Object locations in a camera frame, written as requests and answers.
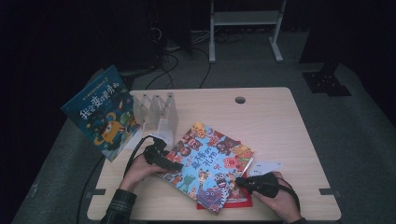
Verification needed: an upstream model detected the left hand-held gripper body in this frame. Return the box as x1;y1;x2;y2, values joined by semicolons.
143;133;174;166

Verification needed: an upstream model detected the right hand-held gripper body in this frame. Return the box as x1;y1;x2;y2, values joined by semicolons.
248;161;284;199

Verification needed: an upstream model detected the red picture book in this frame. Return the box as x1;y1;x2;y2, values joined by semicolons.
196;174;254;210

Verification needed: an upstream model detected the light blue many-monsters book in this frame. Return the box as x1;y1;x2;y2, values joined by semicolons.
159;121;255;216

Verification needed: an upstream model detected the translucent white book rack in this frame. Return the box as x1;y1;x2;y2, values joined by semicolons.
124;91;180;150

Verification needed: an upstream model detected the dark blue monster book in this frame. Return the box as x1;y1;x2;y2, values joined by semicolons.
60;64;143;162

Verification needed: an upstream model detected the person's left hand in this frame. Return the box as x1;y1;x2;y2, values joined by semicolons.
120;154;171;192

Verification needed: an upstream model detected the person's right hand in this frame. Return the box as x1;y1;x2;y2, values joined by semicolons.
252;171;303;224

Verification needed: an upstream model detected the black stand with plate base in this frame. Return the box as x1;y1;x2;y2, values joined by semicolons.
298;0;353;97

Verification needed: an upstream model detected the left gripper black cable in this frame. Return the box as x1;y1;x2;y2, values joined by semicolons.
123;134;157;179

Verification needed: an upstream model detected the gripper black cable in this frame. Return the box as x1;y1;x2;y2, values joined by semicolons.
276;178;302;213
123;134;157;179

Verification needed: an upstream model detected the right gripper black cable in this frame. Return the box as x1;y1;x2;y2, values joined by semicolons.
276;178;302;213

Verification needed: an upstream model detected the thin black floor cable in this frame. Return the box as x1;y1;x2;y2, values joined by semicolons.
77;155;106;224

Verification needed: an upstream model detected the looped black floor cable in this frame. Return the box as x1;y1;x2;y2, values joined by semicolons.
145;52;180;91

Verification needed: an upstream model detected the curved black floor cable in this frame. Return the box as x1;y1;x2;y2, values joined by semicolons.
198;46;213;90

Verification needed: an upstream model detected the white metal desk frame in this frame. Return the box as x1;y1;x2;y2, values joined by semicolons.
208;0;288;64

